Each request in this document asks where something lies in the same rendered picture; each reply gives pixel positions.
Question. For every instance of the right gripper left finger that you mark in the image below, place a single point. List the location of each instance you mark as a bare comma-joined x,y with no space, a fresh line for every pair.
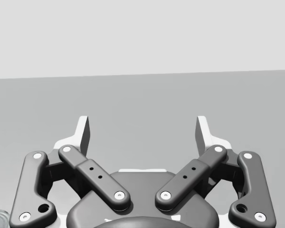
95,175

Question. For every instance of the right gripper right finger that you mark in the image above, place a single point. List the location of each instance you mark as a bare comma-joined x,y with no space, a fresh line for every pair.
190,175

